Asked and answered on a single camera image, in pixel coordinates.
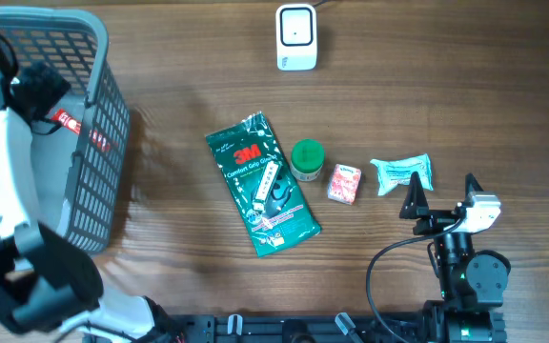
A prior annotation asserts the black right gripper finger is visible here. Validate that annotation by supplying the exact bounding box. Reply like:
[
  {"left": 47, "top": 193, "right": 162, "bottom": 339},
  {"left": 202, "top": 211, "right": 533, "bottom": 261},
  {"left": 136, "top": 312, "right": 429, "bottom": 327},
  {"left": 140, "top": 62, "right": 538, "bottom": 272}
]
[
  {"left": 465, "top": 173, "right": 483, "bottom": 196},
  {"left": 399, "top": 171, "right": 429, "bottom": 219}
]

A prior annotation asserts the mint green wipes pack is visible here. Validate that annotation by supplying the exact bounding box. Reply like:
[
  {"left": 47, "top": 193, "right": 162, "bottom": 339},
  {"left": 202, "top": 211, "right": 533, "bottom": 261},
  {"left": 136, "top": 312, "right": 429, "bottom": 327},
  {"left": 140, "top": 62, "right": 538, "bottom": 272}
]
[{"left": 370, "top": 153, "right": 434, "bottom": 196}]

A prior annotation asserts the red snack stick packet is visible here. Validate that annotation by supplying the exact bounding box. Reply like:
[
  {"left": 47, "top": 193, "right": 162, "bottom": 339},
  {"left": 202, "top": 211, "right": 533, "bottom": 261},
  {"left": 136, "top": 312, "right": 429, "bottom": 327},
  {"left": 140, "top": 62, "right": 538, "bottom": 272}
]
[{"left": 51, "top": 109, "right": 112, "bottom": 152}]

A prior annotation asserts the red Kleenex tissue pack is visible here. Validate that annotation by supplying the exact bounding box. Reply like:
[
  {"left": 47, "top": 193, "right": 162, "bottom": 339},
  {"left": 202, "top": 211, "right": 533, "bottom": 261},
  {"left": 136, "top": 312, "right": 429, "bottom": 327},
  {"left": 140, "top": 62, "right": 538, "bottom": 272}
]
[{"left": 327, "top": 164, "right": 361, "bottom": 205}]

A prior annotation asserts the green lid seasoning jar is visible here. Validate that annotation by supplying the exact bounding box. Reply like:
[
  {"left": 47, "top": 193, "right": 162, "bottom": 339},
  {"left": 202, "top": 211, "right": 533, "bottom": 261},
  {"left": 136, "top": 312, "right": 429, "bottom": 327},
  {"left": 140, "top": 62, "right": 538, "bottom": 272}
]
[{"left": 291, "top": 139, "right": 326, "bottom": 182}]

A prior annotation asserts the green 3M gloves package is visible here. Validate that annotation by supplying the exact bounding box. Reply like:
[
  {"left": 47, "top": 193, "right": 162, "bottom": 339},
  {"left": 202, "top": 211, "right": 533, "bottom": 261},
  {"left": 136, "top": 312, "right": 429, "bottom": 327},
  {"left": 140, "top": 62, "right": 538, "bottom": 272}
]
[{"left": 206, "top": 112, "right": 321, "bottom": 257}]

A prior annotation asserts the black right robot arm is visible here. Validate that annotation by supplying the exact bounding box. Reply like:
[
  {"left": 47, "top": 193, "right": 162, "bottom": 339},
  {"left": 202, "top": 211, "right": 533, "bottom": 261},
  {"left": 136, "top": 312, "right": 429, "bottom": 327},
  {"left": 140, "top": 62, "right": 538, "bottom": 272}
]
[{"left": 399, "top": 172, "right": 511, "bottom": 343}]

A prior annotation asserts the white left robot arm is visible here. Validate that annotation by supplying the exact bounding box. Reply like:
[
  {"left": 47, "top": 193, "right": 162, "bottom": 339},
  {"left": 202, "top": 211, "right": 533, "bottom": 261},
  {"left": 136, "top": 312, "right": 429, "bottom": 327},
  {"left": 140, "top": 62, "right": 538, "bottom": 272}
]
[{"left": 0, "top": 33, "right": 181, "bottom": 342}]

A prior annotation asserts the white barcode scanner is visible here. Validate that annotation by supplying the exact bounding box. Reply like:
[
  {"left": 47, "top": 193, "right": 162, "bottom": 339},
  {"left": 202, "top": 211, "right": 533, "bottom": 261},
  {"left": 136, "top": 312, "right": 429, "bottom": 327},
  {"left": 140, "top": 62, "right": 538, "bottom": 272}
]
[{"left": 275, "top": 3, "right": 318, "bottom": 71}]

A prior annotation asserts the grey plastic mesh basket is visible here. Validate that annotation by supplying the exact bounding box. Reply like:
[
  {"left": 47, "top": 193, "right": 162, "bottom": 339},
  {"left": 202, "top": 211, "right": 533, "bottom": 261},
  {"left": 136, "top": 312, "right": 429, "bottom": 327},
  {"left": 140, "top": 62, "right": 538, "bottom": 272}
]
[{"left": 0, "top": 6, "right": 131, "bottom": 254}]

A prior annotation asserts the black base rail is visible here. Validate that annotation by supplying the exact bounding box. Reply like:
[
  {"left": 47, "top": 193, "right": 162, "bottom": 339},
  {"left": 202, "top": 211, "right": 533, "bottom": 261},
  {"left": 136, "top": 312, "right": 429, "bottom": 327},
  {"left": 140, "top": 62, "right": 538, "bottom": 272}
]
[{"left": 173, "top": 313, "right": 425, "bottom": 343}]

